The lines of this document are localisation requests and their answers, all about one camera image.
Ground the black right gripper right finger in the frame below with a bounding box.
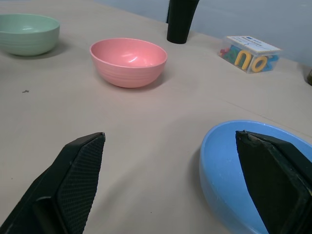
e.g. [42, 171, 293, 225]
[235, 130, 312, 234]

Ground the clear box of letter magnets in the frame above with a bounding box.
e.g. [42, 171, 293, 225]
[218, 36, 282, 75]

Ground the black cylindrical stand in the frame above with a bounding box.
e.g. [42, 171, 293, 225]
[166, 0, 201, 44]

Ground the pink red bowl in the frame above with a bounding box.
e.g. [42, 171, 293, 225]
[89, 38, 168, 89]

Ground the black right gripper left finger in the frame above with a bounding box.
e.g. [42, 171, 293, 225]
[0, 132, 106, 234]

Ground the blue bowl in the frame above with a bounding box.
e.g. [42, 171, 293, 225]
[198, 119, 312, 234]

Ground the light green bowl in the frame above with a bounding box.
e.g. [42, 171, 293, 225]
[0, 13, 60, 57]

